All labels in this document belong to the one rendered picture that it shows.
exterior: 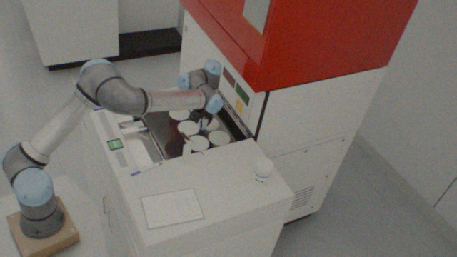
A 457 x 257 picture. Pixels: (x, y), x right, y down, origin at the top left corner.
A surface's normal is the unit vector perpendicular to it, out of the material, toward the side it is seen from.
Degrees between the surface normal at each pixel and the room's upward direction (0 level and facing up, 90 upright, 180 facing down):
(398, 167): 90
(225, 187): 0
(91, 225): 0
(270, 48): 90
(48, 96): 0
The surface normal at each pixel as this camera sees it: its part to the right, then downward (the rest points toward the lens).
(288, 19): 0.45, 0.65
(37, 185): 0.22, -0.62
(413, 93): -0.88, 0.22
